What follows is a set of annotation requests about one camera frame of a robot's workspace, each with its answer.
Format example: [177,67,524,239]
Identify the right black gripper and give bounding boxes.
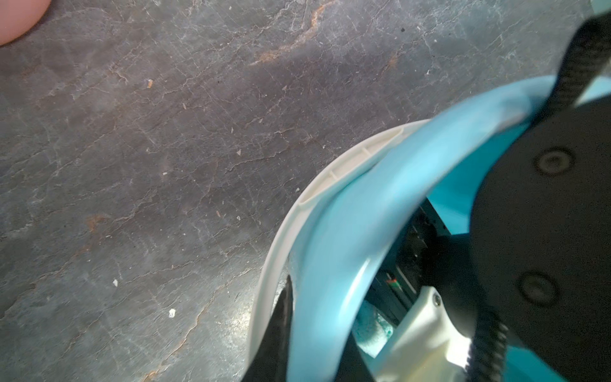
[367,200,450,325]

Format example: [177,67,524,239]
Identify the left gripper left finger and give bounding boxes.
[242,275,294,382]

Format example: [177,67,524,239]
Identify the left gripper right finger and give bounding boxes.
[335,334,375,382]

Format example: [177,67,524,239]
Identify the blue bucket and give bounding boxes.
[248,76,610,381]

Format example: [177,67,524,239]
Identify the pink plastic bucket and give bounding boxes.
[0,0,51,46]

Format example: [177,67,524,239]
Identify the light green cloth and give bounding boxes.
[353,301,394,358]

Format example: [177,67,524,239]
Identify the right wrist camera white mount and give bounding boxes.
[370,286,471,381]

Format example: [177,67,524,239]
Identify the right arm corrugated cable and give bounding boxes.
[465,11,611,382]

